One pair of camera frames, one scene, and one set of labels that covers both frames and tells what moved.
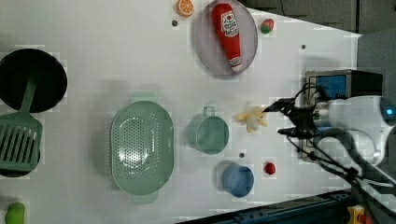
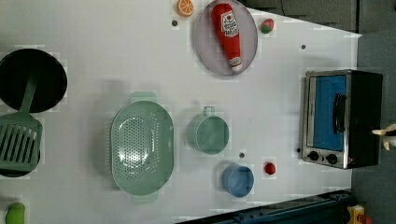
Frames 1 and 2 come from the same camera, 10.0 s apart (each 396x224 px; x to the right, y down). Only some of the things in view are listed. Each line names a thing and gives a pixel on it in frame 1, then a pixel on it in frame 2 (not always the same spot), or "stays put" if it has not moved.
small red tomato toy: (270, 168) stays put
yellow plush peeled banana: (252, 119) -> (387, 140)
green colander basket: (142, 147) stays put
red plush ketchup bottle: (226, 24) stays put
